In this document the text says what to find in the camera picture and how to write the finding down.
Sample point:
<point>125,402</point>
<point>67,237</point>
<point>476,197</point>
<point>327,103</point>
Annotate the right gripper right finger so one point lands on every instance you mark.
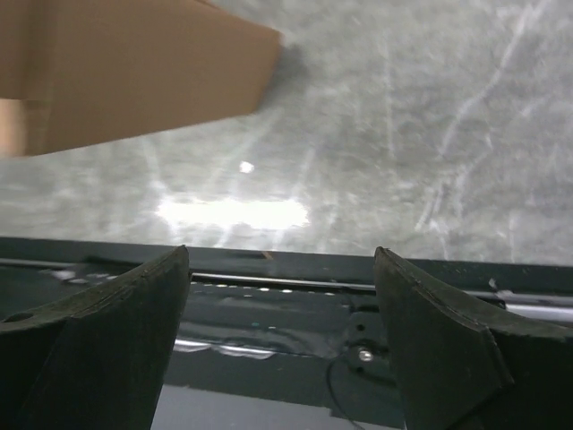
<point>461,363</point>

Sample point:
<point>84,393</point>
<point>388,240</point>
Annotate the brown cardboard box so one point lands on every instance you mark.
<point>78,73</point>

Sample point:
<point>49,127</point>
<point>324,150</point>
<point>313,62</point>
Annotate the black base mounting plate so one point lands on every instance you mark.
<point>272,340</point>

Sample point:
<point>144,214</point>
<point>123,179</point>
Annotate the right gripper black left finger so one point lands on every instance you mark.
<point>96,359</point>

